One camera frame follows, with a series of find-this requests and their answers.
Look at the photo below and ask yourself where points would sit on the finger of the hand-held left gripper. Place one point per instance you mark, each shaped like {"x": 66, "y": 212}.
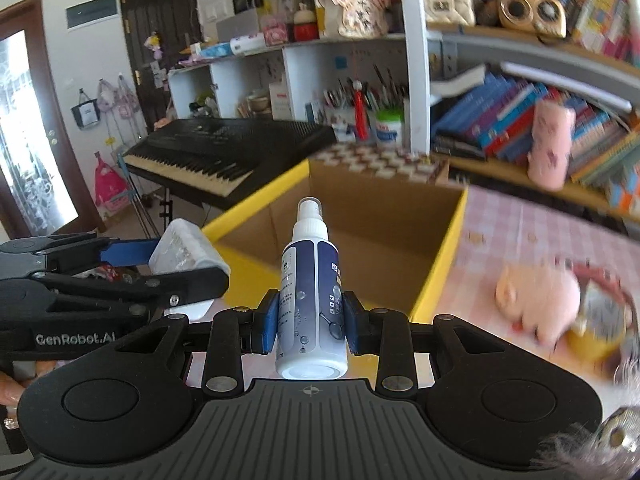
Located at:
{"x": 195, "y": 282}
{"x": 130, "y": 251}

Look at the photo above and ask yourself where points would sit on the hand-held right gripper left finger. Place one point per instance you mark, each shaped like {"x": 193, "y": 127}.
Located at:
{"x": 270, "y": 321}

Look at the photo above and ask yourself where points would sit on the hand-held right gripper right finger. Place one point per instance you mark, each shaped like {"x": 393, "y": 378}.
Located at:
{"x": 352, "y": 323}

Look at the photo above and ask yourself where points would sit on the white blue spray bottle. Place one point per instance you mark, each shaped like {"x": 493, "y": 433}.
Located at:
{"x": 310, "y": 280}

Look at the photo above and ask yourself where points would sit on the yellow cardboard box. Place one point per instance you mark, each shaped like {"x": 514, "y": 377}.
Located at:
{"x": 380, "y": 220}

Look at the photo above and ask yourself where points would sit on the pink plush pig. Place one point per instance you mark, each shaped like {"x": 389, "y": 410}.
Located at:
{"x": 540, "y": 295}

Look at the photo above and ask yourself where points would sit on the items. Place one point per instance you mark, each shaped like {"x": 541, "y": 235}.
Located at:
{"x": 580, "y": 452}

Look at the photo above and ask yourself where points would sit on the pink checked desktop cloth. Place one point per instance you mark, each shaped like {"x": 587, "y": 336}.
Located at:
{"x": 500, "y": 232}

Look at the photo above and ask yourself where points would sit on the person's left hand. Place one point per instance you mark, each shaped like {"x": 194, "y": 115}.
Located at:
{"x": 14, "y": 385}

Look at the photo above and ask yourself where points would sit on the black keyboard stand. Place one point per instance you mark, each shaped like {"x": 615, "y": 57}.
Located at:
{"x": 167, "y": 209}

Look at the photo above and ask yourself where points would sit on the pink backpack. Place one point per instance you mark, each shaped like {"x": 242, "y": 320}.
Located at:
{"x": 111, "y": 185}

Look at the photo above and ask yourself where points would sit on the black electronic keyboard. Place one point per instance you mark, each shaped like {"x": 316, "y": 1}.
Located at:
{"x": 215, "y": 145}

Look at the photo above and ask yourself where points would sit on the navy white tote bag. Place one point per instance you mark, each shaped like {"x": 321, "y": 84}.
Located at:
{"x": 85, "y": 112}

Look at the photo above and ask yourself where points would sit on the small pink hanging bag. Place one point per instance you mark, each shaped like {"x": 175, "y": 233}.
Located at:
{"x": 128, "y": 100}
{"x": 106, "y": 100}

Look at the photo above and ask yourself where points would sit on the brown checkered board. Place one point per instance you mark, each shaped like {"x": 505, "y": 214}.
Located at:
{"x": 380, "y": 162}

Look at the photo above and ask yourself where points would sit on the white jar green lid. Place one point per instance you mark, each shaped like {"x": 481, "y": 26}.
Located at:
{"x": 389, "y": 129}

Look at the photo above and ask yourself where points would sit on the white box red label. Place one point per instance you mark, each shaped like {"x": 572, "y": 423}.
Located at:
{"x": 281, "y": 102}

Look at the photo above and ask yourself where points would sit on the black notebooks stack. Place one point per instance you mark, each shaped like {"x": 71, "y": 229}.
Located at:
{"x": 457, "y": 147}

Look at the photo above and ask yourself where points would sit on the small hanging doll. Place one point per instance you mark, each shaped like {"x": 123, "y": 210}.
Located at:
{"x": 154, "y": 46}

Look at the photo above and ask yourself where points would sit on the red tassel ornament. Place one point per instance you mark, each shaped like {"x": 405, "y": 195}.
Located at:
{"x": 360, "y": 110}

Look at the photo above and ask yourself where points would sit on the blue tissue pack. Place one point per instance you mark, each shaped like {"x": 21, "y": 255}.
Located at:
{"x": 215, "y": 50}

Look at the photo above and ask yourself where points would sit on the bunch of pens and brushes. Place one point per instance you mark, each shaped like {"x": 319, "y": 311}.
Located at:
{"x": 365, "y": 92}

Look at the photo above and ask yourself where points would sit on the dark brown door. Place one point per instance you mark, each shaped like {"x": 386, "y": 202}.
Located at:
{"x": 150, "y": 20}

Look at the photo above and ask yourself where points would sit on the white wipes pack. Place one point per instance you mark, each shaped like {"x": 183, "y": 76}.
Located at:
{"x": 247, "y": 44}

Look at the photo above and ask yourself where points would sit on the grey white box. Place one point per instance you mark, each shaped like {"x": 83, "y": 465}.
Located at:
{"x": 237, "y": 25}

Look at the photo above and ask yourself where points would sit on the row of shelf books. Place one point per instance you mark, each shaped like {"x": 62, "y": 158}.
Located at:
{"x": 505, "y": 120}
{"x": 590, "y": 5}

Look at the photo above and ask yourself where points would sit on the small pink box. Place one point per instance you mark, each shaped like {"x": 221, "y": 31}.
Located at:
{"x": 276, "y": 35}

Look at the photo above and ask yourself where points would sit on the pink printed cup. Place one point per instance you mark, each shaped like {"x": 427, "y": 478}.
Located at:
{"x": 550, "y": 145}

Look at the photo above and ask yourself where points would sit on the white and wood desk shelf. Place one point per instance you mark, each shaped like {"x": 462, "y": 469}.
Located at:
{"x": 417, "y": 60}

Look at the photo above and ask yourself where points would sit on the red round figurine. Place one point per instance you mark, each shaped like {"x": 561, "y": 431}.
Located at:
{"x": 305, "y": 27}

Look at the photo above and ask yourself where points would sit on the white rabbit plush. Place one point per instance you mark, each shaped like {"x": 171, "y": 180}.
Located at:
{"x": 357, "y": 7}

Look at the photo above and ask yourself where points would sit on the white lamp bar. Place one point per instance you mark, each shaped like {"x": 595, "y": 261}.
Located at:
{"x": 565, "y": 84}

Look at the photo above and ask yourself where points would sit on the wooden retro radio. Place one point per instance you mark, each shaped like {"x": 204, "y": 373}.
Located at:
{"x": 530, "y": 14}

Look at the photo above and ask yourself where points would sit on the glass door brown frame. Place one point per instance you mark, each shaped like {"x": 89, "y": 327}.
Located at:
{"x": 30, "y": 125}

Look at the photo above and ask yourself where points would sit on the grey wall panel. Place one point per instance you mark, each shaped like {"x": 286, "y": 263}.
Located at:
{"x": 91, "y": 11}

